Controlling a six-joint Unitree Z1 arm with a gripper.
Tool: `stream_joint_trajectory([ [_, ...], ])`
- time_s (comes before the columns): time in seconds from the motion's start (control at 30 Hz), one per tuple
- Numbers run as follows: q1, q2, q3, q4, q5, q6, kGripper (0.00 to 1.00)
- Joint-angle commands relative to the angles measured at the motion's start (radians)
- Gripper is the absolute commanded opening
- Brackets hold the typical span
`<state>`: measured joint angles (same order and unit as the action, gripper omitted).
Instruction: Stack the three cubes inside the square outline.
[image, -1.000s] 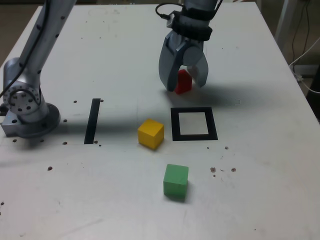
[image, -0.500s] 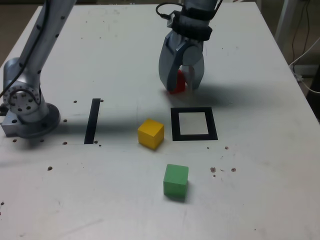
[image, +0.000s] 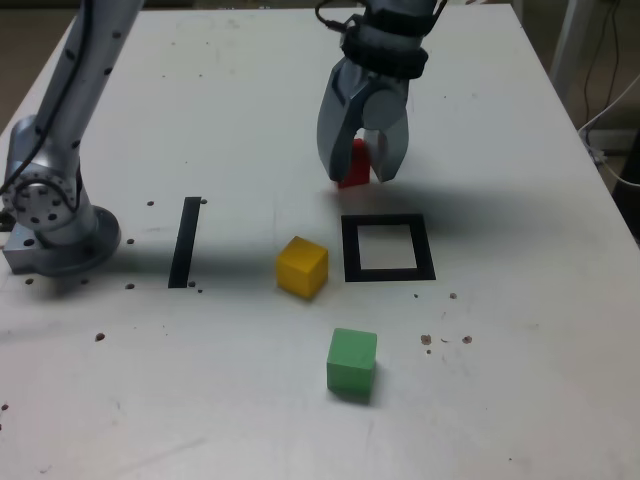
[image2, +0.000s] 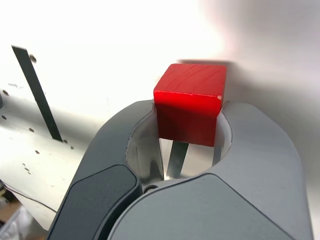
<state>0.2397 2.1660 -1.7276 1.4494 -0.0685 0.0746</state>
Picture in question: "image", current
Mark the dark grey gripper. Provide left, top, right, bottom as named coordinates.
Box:
left=316, top=58, right=413, bottom=184

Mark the red cube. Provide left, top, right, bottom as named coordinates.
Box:
left=337, top=138, right=372, bottom=190

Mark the yellow cube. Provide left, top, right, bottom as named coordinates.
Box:
left=276, top=235, right=330, bottom=301

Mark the green cube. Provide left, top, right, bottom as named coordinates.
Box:
left=325, top=327, right=379, bottom=404

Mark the black tape square outline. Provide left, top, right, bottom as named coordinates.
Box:
left=340, top=213, right=437, bottom=283

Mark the black tape strip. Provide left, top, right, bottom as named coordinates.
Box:
left=167, top=196, right=202, bottom=290

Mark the white metal post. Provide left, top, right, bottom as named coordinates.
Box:
left=548, top=0, right=596, bottom=94

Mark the white cable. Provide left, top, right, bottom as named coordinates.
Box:
left=578, top=73, right=640, bottom=187

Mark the thin black cable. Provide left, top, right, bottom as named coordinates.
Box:
left=583, top=0, right=621, bottom=119

